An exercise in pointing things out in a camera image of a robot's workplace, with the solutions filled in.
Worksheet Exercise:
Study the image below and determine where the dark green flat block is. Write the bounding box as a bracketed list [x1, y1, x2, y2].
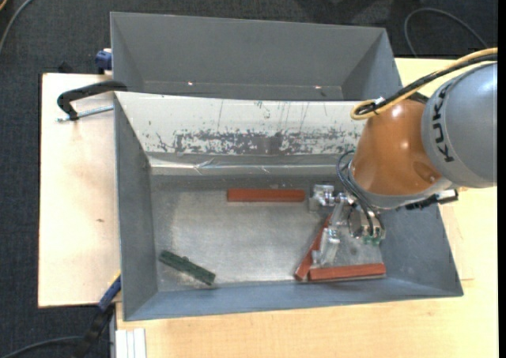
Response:
[158, 250, 217, 287]

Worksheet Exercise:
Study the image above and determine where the pale wood flat board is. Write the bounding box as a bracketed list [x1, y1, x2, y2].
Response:
[37, 71, 124, 309]

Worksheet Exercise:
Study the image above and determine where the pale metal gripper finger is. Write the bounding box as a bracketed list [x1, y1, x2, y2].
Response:
[312, 229, 329, 266]
[325, 227, 342, 264]

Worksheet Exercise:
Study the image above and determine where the red-brown flat block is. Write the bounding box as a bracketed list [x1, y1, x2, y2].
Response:
[293, 213, 334, 282]
[308, 262, 387, 282]
[226, 188, 307, 204]

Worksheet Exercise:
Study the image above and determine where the black cylinder on white bracket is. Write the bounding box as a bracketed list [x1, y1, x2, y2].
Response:
[396, 188, 460, 211]

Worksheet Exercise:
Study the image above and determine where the grey metal bin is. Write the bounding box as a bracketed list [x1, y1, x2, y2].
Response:
[109, 11, 464, 322]

